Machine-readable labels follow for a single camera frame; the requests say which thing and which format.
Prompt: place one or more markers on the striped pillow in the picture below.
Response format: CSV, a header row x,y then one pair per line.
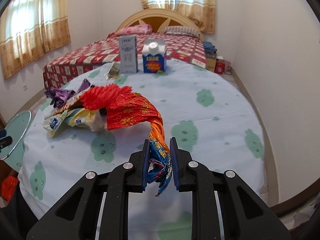
x,y
181,31

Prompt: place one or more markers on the narrow beige window curtain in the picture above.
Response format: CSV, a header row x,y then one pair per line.
x,y
195,7

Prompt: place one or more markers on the brown cardboard box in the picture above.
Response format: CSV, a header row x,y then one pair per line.
x,y
211,61

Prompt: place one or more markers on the red foam net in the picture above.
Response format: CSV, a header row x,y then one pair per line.
x,y
100,96

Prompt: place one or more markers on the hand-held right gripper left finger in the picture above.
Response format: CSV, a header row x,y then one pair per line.
x,y
145,170

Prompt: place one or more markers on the small red box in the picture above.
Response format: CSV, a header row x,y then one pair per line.
x,y
220,67

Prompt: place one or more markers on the red plastic bag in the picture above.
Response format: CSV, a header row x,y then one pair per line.
x,y
9,188

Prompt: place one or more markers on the purple foil wrapper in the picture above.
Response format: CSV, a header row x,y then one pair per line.
x,y
62,95

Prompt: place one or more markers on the tall pale blue carton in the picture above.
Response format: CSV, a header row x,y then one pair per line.
x,y
128,55

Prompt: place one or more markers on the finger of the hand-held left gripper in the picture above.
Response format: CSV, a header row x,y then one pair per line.
x,y
5,140

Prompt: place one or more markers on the blue white gable-top carton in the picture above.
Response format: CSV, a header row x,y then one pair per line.
x,y
154,60

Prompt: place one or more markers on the pink pillow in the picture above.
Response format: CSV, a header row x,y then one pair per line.
x,y
135,29

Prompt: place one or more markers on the red gold foil snack bag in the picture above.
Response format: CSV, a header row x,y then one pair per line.
x,y
130,110

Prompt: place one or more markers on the small clear wrapper packet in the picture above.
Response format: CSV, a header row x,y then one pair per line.
x,y
113,71

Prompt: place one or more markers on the stack of blue cloths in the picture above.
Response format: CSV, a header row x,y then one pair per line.
x,y
209,46

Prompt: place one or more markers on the teal plastic trash bin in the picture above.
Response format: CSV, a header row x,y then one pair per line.
x,y
17,130

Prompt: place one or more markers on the small green wrapper scrap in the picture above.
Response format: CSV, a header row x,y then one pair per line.
x,y
160,73

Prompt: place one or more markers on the bed with red checkered cover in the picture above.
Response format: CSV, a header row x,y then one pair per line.
x,y
82,55

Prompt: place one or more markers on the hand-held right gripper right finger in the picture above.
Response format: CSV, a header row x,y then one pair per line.
x,y
175,170

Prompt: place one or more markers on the wide beige window curtain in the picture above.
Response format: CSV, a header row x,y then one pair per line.
x,y
32,30

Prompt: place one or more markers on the cream wooden headboard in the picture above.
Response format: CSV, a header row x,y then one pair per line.
x,y
155,17

